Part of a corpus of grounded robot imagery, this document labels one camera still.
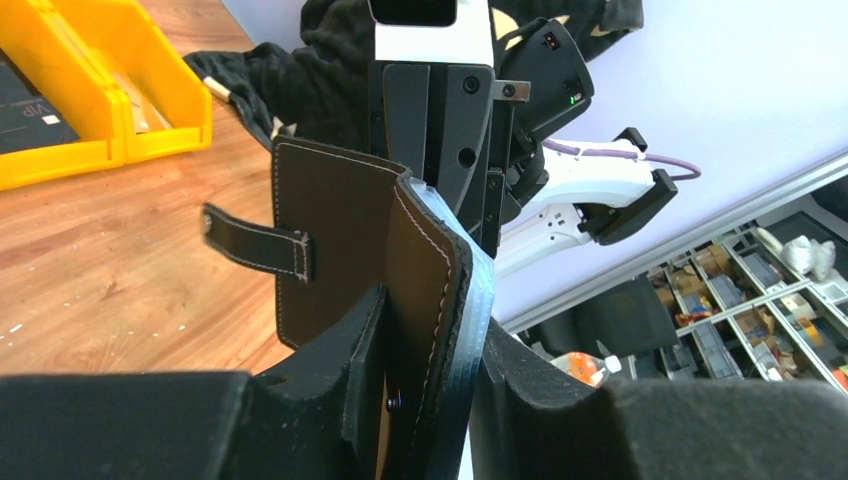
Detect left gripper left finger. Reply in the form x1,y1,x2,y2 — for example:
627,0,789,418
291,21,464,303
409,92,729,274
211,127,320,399
1,286,388,479

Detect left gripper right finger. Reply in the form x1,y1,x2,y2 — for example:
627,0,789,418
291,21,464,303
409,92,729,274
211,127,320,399
470,323,847,479

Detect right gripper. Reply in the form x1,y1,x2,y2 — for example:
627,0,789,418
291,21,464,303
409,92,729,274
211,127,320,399
368,61,531,257

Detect black leather card holder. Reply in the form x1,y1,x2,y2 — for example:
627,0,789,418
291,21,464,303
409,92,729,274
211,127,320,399
202,137,493,479

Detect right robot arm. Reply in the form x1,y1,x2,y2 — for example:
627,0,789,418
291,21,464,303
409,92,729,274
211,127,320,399
370,13,677,280

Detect gold cards in bin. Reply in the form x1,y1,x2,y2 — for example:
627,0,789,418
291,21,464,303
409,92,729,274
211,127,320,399
111,71,172,134

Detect black cards in bin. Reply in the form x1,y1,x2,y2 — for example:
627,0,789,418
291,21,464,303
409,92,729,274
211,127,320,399
1,51,80,154

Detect orange plastic bottle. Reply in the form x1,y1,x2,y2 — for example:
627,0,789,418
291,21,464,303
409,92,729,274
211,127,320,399
550,352,622,388

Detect black floral blanket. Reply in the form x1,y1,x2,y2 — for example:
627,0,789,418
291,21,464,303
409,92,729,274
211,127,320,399
184,1,645,151

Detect storage shelving rack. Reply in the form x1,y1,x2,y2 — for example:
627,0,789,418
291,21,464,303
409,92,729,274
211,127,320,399
640,223,847,393

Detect yellow three-compartment bin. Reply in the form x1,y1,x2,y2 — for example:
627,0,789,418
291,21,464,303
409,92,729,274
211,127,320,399
1,1,213,190

